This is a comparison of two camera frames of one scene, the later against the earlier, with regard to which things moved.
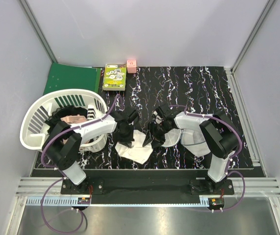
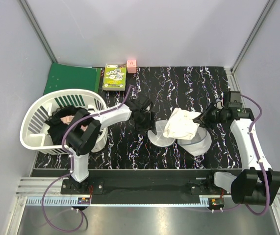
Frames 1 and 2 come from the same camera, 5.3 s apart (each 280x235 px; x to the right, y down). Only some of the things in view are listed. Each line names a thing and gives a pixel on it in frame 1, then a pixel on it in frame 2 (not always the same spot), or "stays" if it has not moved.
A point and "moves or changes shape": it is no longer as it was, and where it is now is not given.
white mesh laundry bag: [194, 139] stays
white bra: [138, 152] moves or changes shape
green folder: [63, 77] stays
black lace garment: [55, 116] stays
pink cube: [131, 65] stays
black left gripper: [128, 139] -> [150, 124]
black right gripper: [158, 140] -> [203, 118]
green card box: [114, 77] stays
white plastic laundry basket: [34, 130] stays
